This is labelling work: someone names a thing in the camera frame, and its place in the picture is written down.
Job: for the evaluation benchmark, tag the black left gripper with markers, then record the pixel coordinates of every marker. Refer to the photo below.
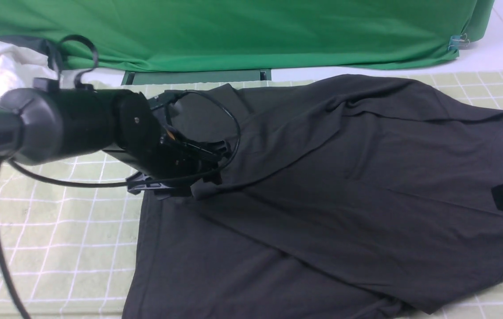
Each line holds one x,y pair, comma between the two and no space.
188,160

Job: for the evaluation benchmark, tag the dark gray long-sleeve top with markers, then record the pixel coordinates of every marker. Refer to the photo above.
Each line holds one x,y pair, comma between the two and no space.
353,197

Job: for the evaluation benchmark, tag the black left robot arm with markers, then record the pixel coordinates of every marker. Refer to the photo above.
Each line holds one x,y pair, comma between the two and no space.
45,124

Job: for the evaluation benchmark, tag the green checkered table cloth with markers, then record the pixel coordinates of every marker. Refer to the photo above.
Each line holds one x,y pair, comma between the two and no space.
71,251

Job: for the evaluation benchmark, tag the teal binder clip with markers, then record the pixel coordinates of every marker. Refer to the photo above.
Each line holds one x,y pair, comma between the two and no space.
458,42

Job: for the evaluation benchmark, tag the green backdrop cloth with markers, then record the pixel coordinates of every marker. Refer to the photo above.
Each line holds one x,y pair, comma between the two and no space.
207,35

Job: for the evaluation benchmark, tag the dark gray garment behind shirt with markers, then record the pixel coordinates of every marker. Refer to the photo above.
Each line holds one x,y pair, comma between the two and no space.
40,45

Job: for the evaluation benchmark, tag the dark green metal rail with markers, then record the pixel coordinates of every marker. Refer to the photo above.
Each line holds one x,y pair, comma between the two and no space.
169,78

